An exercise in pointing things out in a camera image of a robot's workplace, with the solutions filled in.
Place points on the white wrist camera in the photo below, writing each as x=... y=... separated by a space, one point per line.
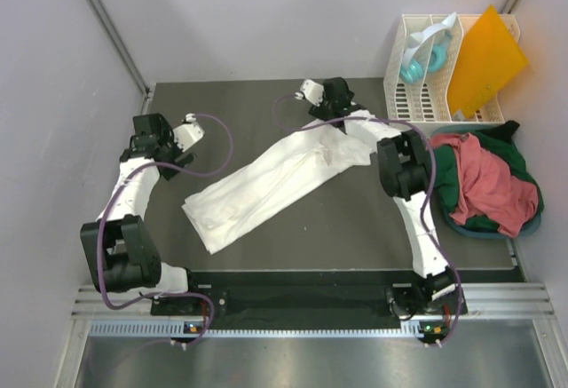
x=310 y=91
x=188 y=133

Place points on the white printed t shirt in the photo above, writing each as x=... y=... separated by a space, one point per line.
x=283 y=174

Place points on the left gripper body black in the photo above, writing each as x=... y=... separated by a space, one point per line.
x=172 y=150

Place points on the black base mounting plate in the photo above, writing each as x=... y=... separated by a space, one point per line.
x=406 y=291

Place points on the aluminium corner post left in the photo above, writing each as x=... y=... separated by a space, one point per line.
x=105 y=21

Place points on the orange plastic folder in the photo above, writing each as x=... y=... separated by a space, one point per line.
x=489 y=58

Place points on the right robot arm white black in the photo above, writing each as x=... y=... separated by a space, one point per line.
x=405 y=174

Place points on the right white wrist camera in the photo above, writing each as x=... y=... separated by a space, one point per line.
x=310 y=91

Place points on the aluminium frame rail front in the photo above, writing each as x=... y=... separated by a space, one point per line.
x=481 y=300

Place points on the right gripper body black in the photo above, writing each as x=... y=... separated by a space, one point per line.
x=321 y=113

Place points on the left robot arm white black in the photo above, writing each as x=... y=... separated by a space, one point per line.
x=123 y=260

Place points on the pink t shirt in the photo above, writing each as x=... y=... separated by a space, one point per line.
x=492 y=184

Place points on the grey slotted cable duct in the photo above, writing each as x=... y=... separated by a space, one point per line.
x=187 y=329

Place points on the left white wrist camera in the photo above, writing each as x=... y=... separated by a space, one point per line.
x=188 y=133

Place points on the white plastic file organizer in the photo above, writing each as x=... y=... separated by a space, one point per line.
x=426 y=101

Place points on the teal white headphones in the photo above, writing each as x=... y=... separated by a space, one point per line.
x=426 y=51

